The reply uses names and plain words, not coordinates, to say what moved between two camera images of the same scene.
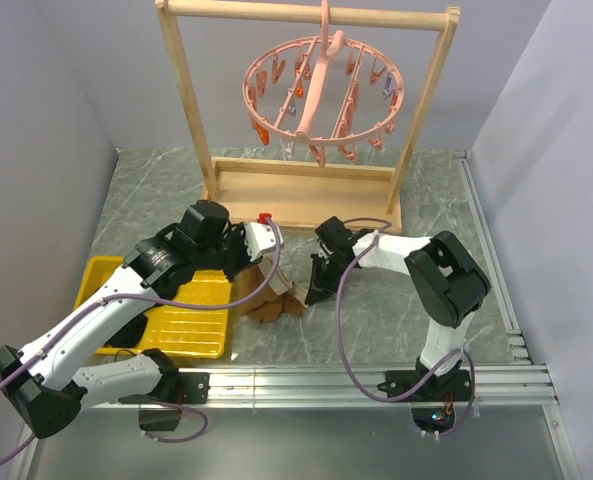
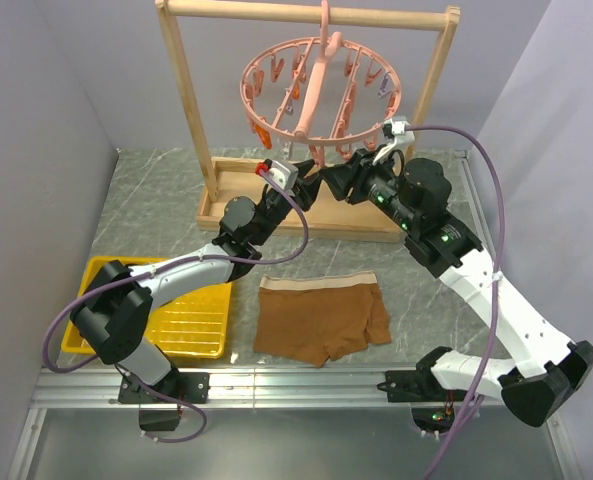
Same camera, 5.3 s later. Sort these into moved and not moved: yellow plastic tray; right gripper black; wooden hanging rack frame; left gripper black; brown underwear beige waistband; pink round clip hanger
Moved: right gripper black; left gripper black; brown underwear beige waistband
Not moved: yellow plastic tray; pink round clip hanger; wooden hanging rack frame
